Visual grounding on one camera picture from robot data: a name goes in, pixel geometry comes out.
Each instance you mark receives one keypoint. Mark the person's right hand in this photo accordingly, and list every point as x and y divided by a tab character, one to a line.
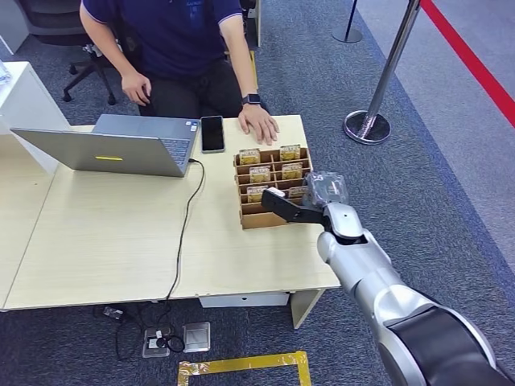
136	88

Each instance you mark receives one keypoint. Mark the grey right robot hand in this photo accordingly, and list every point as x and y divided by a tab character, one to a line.
328	189

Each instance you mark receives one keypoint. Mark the person's left hand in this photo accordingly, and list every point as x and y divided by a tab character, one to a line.
259	123

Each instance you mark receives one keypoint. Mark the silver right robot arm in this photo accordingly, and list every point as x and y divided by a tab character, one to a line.
402	314

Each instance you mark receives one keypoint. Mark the person's left forearm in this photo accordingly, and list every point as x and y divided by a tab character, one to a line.
241	58

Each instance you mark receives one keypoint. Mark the person's right forearm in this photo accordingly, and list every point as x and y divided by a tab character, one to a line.
109	48

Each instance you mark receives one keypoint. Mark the golden patterned card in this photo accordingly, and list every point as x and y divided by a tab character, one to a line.
297	192
292	171
260	175
290	152
250	156
255	195

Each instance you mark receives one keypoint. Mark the person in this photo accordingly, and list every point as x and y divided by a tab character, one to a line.
181	37

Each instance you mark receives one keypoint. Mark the cardboard card organizer box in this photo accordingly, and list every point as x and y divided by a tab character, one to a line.
257	219

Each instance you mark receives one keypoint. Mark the black smartwatch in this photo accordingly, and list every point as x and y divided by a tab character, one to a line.
251	99

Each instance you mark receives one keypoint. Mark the yellow floor tape strip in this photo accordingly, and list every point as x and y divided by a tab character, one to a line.
254	69

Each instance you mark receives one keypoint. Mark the black smartphone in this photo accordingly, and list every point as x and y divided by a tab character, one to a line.
212	134

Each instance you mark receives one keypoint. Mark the grey laptop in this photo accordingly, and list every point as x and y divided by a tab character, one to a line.
100	152

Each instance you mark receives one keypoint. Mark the pale wooden panel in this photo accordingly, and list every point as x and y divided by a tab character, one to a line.
257	21

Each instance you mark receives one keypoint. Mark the wooden desk leg panel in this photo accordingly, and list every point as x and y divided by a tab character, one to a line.
303	309

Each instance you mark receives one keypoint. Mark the black wheeled office chair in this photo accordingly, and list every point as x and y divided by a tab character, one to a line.
52	18

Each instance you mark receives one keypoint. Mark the white cabinet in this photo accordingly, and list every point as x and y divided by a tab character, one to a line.
24	101

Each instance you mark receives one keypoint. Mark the white under-desk tray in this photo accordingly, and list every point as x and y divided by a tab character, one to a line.
243	300

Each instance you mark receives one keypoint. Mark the clear plastic item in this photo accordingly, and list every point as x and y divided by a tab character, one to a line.
4	73

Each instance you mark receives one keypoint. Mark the grey cabinet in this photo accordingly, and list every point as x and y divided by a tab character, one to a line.
10	24

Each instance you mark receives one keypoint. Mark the yellow floor tape rectangle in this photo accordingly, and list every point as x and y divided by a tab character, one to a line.
241	365

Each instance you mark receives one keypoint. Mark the red barrier belt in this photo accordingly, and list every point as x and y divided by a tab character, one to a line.
470	61

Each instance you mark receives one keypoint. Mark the silver floor socket lid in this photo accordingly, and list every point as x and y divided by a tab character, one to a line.
196	338

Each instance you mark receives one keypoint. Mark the floor socket box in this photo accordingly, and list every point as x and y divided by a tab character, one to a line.
152	343

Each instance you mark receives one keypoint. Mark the silver stanchion post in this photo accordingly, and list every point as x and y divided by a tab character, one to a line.
392	58

